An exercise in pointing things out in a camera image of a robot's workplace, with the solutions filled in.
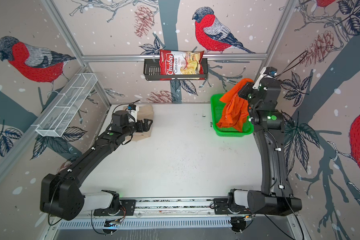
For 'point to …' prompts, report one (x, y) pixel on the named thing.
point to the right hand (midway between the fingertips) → (241, 83)
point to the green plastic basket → (217, 108)
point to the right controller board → (240, 223)
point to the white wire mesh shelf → (67, 104)
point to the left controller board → (111, 226)
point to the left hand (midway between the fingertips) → (145, 120)
